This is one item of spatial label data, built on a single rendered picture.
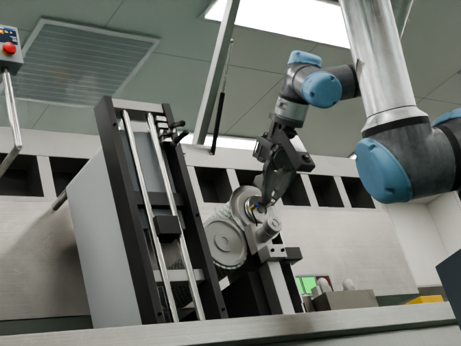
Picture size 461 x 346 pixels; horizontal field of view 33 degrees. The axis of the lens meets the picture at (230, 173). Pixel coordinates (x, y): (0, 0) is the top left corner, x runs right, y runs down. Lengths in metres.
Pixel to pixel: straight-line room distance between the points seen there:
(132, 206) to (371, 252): 1.26
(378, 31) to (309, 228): 1.19
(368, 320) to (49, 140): 1.00
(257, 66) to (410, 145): 3.00
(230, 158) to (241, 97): 2.11
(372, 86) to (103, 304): 0.77
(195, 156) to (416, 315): 0.97
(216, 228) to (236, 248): 0.06
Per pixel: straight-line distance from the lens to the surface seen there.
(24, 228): 1.93
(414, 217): 7.02
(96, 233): 1.77
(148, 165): 1.62
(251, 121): 4.78
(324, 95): 1.66
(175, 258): 1.80
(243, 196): 1.85
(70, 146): 2.12
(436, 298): 1.72
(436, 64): 4.96
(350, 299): 1.88
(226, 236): 1.77
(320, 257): 2.43
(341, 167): 2.72
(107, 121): 1.59
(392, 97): 1.34
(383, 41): 1.36
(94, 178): 1.79
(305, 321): 1.40
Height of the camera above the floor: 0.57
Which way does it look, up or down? 25 degrees up
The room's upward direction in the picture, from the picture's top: 17 degrees counter-clockwise
